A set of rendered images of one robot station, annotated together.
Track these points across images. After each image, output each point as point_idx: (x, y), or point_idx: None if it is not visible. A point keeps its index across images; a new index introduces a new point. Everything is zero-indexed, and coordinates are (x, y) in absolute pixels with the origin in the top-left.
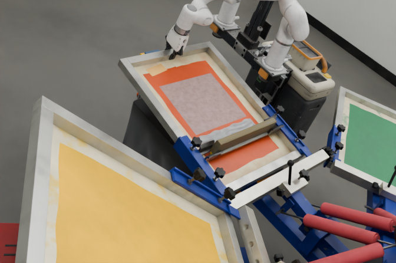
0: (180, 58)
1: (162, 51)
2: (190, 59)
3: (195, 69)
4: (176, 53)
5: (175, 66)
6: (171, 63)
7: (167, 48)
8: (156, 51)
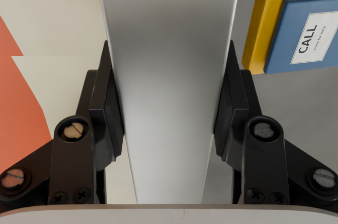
0: (124, 135)
1: (213, 9)
2: (108, 180)
3: (0, 166)
4: (15, 173)
5: (23, 58)
6: (68, 34)
7: (225, 104)
8: (334, 50)
